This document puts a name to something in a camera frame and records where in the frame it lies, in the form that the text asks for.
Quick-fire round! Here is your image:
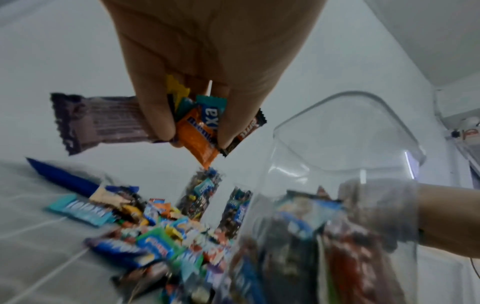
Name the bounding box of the yellow candy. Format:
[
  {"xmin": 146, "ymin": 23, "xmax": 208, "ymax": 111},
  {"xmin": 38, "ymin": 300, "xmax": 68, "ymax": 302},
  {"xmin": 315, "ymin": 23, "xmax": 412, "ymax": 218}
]
[{"xmin": 165, "ymin": 74, "xmax": 192, "ymax": 114}]

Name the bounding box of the teal candy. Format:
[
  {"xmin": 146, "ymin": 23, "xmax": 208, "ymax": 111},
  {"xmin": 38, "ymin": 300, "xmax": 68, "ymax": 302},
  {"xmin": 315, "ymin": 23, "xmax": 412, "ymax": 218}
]
[{"xmin": 193, "ymin": 95, "xmax": 228, "ymax": 135}]

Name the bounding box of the blue snack packet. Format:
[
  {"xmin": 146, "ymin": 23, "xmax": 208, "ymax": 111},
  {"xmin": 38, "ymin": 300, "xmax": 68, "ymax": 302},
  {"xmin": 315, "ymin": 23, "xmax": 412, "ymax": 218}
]
[{"xmin": 26, "ymin": 157, "xmax": 99, "ymax": 198}]

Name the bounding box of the small transparent plastic jar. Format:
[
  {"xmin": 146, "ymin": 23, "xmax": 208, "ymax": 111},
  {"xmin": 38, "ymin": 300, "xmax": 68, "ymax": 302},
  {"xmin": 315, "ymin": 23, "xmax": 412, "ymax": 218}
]
[
  {"xmin": 224, "ymin": 90, "xmax": 429, "ymax": 304},
  {"xmin": 217, "ymin": 187, "xmax": 254, "ymax": 241}
]

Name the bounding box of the orange candy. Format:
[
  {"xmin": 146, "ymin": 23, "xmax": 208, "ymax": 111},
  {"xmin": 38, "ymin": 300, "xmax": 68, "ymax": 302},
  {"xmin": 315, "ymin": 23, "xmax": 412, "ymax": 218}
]
[{"xmin": 174, "ymin": 107, "xmax": 223, "ymax": 170}]

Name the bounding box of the long brown candy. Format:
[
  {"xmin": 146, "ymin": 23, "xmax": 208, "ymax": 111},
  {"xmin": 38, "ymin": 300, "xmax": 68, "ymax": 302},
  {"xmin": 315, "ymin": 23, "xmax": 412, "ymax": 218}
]
[{"xmin": 50, "ymin": 92, "xmax": 162, "ymax": 156}]

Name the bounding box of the tall transparent plastic jar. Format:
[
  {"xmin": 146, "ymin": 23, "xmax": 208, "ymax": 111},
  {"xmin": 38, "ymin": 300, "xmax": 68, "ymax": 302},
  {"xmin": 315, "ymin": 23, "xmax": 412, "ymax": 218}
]
[{"xmin": 176, "ymin": 168, "xmax": 224, "ymax": 221}]

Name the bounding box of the pile of colourful candies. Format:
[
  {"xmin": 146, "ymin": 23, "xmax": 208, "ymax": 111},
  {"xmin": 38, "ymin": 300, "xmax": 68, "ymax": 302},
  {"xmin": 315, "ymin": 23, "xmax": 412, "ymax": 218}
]
[{"xmin": 44, "ymin": 184, "xmax": 256, "ymax": 304}]

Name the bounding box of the dark striped candy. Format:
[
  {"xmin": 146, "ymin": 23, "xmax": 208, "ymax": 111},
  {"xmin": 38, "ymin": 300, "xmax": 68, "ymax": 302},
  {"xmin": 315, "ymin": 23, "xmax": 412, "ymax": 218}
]
[{"xmin": 221, "ymin": 108, "xmax": 268, "ymax": 158}]

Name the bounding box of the white metal frame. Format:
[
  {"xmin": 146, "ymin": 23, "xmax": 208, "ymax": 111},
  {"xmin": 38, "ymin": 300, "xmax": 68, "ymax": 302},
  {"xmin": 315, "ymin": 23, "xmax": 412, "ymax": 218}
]
[{"xmin": 434, "ymin": 71, "xmax": 480, "ymax": 173}]

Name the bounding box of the person's left hand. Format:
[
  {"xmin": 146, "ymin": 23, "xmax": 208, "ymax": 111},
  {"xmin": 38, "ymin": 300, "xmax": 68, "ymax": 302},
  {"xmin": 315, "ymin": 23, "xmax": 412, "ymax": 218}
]
[{"xmin": 101, "ymin": 0, "xmax": 328, "ymax": 149}]

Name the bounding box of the person's right hand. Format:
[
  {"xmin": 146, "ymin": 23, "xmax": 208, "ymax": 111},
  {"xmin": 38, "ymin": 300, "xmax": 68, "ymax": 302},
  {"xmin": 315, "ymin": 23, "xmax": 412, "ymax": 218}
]
[{"xmin": 337, "ymin": 178, "xmax": 480, "ymax": 259}]

